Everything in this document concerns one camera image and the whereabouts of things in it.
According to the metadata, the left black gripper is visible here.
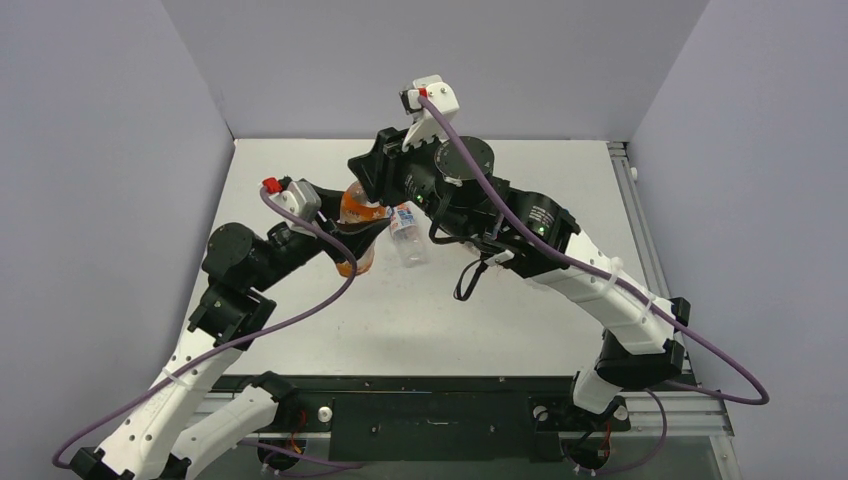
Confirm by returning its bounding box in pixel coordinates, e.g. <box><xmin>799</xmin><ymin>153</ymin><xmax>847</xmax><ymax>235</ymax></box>
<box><xmin>250</xmin><ymin>184</ymin><xmax>388</xmax><ymax>293</ymax></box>

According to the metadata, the slim orange drink bottle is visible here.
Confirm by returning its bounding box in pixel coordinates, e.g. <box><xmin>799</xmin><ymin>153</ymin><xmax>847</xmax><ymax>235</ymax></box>
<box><xmin>339</xmin><ymin>181</ymin><xmax>388</xmax><ymax>275</ymax></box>

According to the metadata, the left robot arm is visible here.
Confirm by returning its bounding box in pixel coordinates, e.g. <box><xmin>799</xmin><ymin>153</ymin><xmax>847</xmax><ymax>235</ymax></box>
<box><xmin>69</xmin><ymin>178</ymin><xmax>389</xmax><ymax>479</ymax></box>

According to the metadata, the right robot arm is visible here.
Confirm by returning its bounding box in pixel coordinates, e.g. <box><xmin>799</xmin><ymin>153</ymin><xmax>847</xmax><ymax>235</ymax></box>
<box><xmin>347</xmin><ymin>128</ymin><xmax>691</xmax><ymax>427</ymax></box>

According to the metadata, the clear water bottle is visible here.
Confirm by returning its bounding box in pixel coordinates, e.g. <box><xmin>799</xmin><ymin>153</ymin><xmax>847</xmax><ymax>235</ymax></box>
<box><xmin>389</xmin><ymin>203</ymin><xmax>429</xmax><ymax>268</ymax></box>

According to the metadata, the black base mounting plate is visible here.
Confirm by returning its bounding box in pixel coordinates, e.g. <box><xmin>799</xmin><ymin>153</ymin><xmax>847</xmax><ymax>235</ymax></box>
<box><xmin>231</xmin><ymin>374</ymin><xmax>632</xmax><ymax>465</ymax></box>

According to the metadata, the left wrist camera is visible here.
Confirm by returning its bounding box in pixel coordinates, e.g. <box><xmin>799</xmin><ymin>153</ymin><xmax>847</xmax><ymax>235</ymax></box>
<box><xmin>261</xmin><ymin>177</ymin><xmax>322</xmax><ymax>238</ymax></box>

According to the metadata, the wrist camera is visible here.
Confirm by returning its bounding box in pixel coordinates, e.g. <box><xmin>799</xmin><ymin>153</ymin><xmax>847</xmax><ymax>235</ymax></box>
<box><xmin>399</xmin><ymin>74</ymin><xmax>460</xmax><ymax>151</ymax></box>
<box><xmin>261</xmin><ymin>177</ymin><xmax>322</xmax><ymax>238</ymax></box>

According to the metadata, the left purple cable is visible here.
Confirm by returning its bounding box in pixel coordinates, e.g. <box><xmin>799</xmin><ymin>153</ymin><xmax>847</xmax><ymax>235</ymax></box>
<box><xmin>51</xmin><ymin>186</ymin><xmax>360</xmax><ymax>480</ymax></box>

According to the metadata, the purple cable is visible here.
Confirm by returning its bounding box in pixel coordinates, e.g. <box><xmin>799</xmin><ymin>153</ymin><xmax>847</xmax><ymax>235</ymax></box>
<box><xmin>51</xmin><ymin>186</ymin><xmax>360</xmax><ymax>480</ymax></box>
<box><xmin>415</xmin><ymin>95</ymin><xmax>771</xmax><ymax>478</ymax></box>

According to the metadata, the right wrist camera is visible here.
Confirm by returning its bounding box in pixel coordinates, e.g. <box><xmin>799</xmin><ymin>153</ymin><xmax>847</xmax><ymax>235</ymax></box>
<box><xmin>399</xmin><ymin>74</ymin><xmax>460</xmax><ymax>151</ymax></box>

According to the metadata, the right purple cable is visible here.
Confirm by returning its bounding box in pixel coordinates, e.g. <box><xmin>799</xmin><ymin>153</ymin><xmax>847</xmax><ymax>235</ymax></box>
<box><xmin>415</xmin><ymin>95</ymin><xmax>771</xmax><ymax>478</ymax></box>

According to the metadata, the aluminium frame rail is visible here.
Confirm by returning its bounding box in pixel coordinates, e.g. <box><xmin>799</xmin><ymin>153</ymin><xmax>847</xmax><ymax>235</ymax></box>
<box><xmin>607</xmin><ymin>142</ymin><xmax>671</xmax><ymax>298</ymax></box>

